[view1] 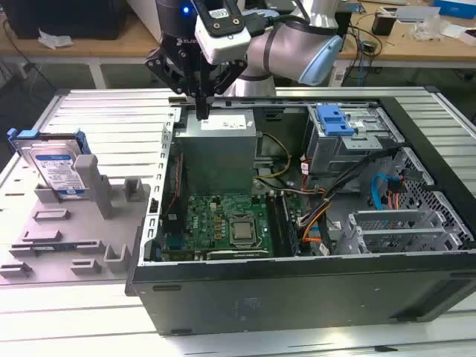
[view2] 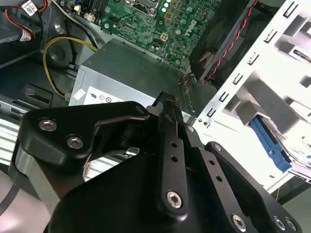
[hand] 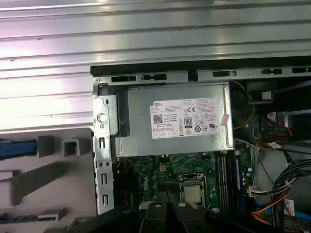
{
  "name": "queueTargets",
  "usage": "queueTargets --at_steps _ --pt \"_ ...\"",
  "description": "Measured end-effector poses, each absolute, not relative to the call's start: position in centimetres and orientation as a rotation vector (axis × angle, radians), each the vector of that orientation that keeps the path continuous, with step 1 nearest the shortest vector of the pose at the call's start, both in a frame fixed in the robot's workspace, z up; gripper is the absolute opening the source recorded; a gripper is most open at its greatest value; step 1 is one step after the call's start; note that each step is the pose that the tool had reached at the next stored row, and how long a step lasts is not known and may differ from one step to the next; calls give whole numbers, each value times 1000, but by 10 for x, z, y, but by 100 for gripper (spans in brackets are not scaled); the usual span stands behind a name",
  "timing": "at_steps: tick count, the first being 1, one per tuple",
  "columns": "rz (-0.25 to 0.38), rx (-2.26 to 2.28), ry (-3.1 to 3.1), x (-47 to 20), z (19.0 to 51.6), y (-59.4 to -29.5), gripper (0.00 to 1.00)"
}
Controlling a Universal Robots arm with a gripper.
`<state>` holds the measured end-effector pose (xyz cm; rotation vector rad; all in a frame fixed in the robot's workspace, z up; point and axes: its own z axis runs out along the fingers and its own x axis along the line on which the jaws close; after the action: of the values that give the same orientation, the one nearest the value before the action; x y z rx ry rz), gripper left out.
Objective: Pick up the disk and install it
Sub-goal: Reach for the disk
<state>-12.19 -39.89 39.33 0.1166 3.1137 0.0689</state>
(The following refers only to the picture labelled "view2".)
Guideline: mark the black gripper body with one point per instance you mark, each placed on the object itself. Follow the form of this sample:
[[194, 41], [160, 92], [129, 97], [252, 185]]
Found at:
[[116, 199]]

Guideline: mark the hard disk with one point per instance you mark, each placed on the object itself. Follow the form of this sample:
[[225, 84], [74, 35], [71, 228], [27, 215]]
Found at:
[[267, 138]]

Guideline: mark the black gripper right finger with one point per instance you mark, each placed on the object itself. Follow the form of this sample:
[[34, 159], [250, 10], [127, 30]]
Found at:
[[230, 174]]

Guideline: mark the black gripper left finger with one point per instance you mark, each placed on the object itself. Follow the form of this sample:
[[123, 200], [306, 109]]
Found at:
[[48, 136]]

